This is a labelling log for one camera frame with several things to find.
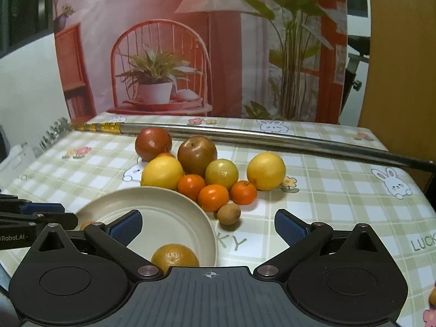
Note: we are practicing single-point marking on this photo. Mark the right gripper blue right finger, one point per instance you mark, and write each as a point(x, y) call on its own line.
point(303, 240)

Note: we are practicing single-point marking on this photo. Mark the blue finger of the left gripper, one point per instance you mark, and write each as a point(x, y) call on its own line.
point(19, 221)
point(15, 205)

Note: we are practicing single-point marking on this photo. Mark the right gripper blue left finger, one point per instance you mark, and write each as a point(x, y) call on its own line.
point(111, 241)

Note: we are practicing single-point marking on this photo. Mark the large yellow lemon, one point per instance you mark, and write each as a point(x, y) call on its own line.
point(164, 172)

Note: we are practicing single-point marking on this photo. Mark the white plastic basket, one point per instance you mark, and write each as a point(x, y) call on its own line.
point(20, 157)

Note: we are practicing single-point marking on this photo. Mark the orange fruit in plate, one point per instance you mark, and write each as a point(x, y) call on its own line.
point(174, 255)

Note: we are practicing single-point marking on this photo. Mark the beige round plate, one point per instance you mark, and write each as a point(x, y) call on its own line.
point(168, 218)

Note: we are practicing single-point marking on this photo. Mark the small orange tangerine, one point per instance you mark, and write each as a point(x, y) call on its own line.
point(243, 193)

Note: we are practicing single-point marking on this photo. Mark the yellow lemon right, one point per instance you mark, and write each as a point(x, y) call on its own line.
point(266, 171)

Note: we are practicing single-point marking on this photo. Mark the small brown kiwi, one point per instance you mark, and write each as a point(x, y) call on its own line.
point(229, 214)

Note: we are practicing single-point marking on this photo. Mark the orange tangerine left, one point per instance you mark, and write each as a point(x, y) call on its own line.
point(190, 185)

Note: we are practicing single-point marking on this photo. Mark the checkered bunny tablecloth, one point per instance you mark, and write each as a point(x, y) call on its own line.
point(86, 166)

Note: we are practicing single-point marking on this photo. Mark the orange tangerine middle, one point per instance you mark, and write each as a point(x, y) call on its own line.
point(212, 197)

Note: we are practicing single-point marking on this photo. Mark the dark red tomato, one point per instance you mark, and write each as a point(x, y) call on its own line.
point(151, 142)

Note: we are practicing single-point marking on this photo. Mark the yellow green round fruit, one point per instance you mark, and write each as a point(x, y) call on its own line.
point(223, 172)

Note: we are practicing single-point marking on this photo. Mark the red apple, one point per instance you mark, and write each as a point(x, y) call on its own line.
point(195, 154)

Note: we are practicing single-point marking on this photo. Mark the long metal rod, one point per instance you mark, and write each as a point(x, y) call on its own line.
point(306, 145)

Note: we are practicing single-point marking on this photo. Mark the wooden board panel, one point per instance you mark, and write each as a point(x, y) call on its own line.
point(399, 101)

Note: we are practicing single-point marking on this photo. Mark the printed room backdrop cloth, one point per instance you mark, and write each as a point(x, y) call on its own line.
point(260, 59)

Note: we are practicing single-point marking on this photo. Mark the black tripod stand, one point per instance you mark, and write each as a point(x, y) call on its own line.
point(361, 44)

